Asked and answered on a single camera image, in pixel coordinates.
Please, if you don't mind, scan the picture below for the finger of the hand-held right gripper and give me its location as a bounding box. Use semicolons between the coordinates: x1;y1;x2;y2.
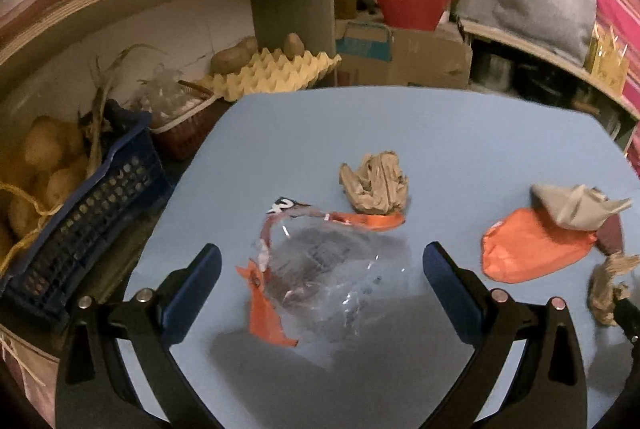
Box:
614;298;640;345

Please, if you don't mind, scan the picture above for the brown paper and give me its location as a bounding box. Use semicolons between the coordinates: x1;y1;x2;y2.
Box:
339;150;410;216
587;253;640;328

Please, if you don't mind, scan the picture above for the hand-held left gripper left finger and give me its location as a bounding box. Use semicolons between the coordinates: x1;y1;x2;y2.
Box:
54;243;223;429

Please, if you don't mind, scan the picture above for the yellow chopstick holder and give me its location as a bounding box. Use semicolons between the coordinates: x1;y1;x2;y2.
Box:
584;24;631;95

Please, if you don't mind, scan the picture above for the yellow egg tray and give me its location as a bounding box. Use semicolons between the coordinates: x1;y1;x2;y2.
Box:
207;48;343;103

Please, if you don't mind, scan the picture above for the maroon wrapper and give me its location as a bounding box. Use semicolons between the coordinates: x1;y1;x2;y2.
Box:
597;213;626;256

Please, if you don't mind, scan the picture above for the small brown basket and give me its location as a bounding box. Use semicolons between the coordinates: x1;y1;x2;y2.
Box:
145;79;221;160

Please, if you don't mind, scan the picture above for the long red net bag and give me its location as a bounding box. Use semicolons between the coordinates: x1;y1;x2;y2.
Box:
0;0;66;40

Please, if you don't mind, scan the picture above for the small single potato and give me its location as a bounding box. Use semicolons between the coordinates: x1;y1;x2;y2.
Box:
282;32;306;59

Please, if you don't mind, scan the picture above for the large single potato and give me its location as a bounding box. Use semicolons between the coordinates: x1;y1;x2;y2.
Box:
210;36;260;75

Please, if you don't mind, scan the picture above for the small steel pot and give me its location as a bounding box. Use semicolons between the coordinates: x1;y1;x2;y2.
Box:
472;52;516;93

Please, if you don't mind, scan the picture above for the dark blue plastic crate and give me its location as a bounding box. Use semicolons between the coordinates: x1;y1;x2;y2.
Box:
0;99;174;325

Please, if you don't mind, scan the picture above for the pile of potatoes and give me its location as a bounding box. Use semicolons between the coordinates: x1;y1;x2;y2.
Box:
0;116;91;255

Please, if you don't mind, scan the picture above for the cardboard box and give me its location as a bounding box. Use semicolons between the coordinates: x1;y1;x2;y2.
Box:
334;20;474;90

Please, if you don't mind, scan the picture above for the orange plastic bag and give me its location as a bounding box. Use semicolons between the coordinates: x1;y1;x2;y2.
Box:
481;208;600;283

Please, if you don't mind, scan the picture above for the low wooden cabinet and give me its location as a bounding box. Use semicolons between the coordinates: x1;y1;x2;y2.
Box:
462;20;640;155

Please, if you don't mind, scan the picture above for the clear orange plastic wrapper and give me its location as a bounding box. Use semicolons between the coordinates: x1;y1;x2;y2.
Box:
235;196;407;349

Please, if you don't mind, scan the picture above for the red plastic basin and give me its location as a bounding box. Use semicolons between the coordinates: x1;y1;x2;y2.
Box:
371;0;454;33

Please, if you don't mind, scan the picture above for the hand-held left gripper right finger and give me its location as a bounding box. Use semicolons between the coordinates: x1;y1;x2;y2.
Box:
422;241;588;429

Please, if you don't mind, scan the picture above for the grey paper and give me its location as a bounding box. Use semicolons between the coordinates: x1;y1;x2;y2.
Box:
531;182;634;231

